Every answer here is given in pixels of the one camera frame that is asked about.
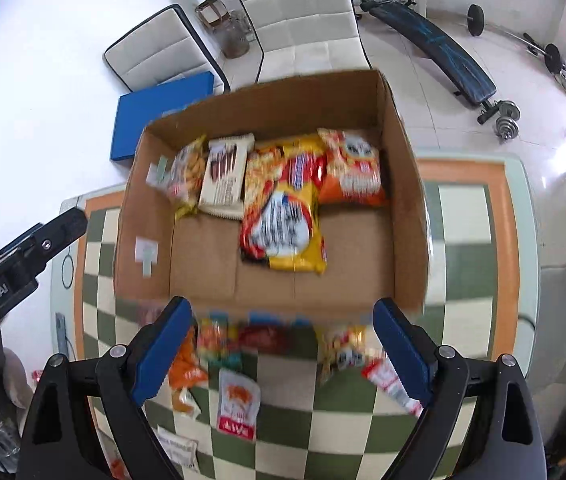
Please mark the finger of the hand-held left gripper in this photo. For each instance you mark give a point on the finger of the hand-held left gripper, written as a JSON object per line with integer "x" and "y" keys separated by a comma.
{"x": 58, "y": 232}

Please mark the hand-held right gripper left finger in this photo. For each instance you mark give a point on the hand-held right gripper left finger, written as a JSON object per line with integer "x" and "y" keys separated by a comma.
{"x": 163, "y": 355}

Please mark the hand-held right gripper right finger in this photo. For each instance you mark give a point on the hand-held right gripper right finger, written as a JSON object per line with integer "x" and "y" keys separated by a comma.
{"x": 403, "y": 355}

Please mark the red and white snack packet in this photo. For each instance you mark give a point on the red and white snack packet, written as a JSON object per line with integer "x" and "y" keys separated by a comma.
{"x": 388, "y": 377}

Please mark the orange chip packet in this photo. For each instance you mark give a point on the orange chip packet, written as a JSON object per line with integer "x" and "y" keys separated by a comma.
{"x": 185, "y": 372}

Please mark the colourful candy packet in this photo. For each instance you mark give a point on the colourful candy packet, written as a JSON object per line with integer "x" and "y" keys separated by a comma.
{"x": 218, "y": 340}

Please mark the yellow panda snack packet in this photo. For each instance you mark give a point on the yellow panda snack packet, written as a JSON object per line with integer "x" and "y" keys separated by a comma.
{"x": 343, "y": 347}

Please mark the white and orange pouch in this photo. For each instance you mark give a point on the white and orange pouch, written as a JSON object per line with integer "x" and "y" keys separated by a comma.
{"x": 238, "y": 400}

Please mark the white printed packet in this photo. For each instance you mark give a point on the white printed packet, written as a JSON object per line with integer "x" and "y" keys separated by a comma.
{"x": 178, "y": 447}

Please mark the dark red snack packet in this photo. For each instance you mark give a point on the dark red snack packet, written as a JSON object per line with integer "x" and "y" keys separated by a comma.
{"x": 263, "y": 337}

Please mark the cardboard box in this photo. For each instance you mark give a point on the cardboard box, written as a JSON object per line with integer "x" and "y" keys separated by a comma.
{"x": 283, "y": 110}

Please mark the red soda can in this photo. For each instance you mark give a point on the red soda can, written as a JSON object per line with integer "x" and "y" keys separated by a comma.
{"x": 38, "y": 376}

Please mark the small clear snack bag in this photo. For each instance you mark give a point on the small clear snack bag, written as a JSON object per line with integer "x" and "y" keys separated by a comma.
{"x": 185, "y": 175}

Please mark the checkered glass table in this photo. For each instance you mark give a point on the checkered glass table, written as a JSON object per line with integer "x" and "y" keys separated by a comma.
{"x": 463, "y": 220}

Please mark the blue foam pad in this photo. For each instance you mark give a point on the blue foam pad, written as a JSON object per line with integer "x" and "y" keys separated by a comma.
{"x": 158, "y": 115}

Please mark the white chocolate stick packet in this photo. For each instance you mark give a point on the white chocolate stick packet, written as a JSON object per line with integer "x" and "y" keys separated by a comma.
{"x": 225, "y": 175}

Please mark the large yellow noodle packet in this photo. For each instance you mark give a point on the large yellow noodle packet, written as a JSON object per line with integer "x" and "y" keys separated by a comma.
{"x": 285, "y": 215}

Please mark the orange panda snack packet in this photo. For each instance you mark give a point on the orange panda snack packet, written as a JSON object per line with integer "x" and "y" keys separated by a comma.
{"x": 353, "y": 167}

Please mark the chair with blue cushion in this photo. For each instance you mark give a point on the chair with blue cushion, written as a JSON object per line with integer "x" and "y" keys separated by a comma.
{"x": 158, "y": 45}

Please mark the chrome dumbbell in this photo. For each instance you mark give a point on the chrome dumbbell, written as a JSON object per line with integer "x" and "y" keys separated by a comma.
{"x": 507, "y": 120}

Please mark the clear glass jar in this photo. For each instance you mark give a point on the clear glass jar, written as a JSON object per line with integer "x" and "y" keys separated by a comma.
{"x": 235, "y": 35}

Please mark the small brown stool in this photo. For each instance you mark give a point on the small brown stool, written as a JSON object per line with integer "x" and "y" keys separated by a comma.
{"x": 210, "y": 10}

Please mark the black sit-up bench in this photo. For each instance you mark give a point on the black sit-up bench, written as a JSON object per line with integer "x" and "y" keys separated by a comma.
{"x": 443, "y": 50}

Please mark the tall white padded chair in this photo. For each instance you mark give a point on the tall white padded chair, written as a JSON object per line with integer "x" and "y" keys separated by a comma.
{"x": 298, "y": 10}

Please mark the curl bar with plates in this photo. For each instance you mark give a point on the curl bar with plates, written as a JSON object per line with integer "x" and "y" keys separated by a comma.
{"x": 475, "y": 19}

